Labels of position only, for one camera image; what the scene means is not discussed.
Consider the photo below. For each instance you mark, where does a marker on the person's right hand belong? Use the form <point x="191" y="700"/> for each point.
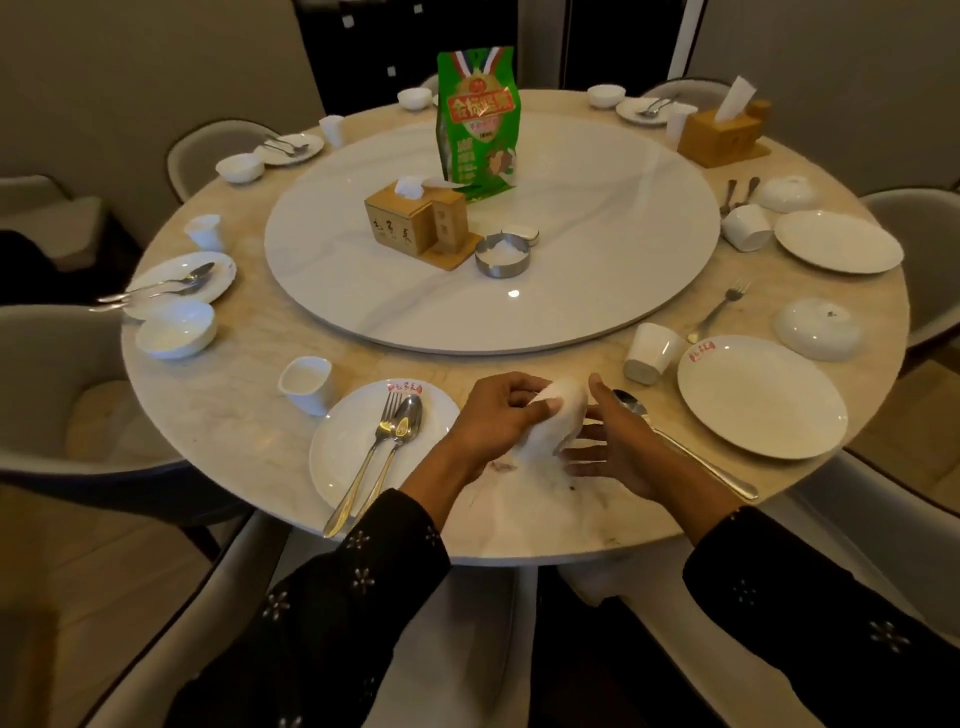
<point x="634" y="450"/>

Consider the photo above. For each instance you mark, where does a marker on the person's left hand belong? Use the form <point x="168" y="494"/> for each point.
<point x="487" y="420"/>

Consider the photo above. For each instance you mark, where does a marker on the person's right thumb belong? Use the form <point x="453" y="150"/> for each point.
<point x="604" y="397"/>

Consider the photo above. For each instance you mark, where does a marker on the person's right middle finger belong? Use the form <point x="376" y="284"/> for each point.
<point x="585" y="451"/>

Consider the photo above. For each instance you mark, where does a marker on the person's left thumb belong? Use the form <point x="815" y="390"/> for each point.
<point x="541" y="406"/>

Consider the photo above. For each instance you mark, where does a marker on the white bowl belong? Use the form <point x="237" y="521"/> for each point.
<point x="240" y="169"/>
<point x="414" y="99"/>
<point x="787" y="195"/>
<point x="176" y="330"/>
<point x="606" y="96"/>
<point x="559" y="420"/>
<point x="817" y="330"/>

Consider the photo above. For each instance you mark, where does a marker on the person's left forearm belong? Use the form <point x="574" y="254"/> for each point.
<point x="345" y="600"/>

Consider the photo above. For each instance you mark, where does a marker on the person's right forearm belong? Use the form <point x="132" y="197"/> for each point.
<point x="795" y="615"/>

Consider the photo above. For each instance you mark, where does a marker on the white cup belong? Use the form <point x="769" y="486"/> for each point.
<point x="679" y="124"/>
<point x="205" y="232"/>
<point x="746" y="229"/>
<point x="652" y="352"/>
<point x="332" y="131"/>
<point x="306" y="384"/>

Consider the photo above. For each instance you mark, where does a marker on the silver spoon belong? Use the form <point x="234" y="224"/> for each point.
<point x="401" y="431"/>
<point x="697" y="459"/>
<point x="727" y="196"/>
<point x="161" y="283"/>
<point x="654" y="107"/>
<point x="289" y="142"/>

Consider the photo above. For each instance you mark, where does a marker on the metal ashtray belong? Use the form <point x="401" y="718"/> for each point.
<point x="502" y="259"/>

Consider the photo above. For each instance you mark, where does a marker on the white plate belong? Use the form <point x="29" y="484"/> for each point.
<point x="838" y="241"/>
<point x="345" y="442"/>
<point x="761" y="397"/>
<point x="630" y="114"/>
<point x="311" y="146"/>
<point x="217" y="281"/>

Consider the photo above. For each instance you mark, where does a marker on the white marble turntable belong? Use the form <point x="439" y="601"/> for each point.
<point x="585" y="240"/>

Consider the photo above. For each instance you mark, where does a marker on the wooden tissue box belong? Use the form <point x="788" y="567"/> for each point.
<point x="409" y="221"/>
<point x="720" y="139"/>

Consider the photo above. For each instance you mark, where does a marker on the white tissue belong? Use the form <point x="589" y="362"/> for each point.
<point x="733" y="99"/>
<point x="411" y="186"/>

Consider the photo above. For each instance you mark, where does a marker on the green snack bag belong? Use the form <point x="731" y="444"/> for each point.
<point x="476" y="142"/>

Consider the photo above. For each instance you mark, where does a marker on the dark cabinet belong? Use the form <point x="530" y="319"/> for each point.
<point x="390" y="45"/>

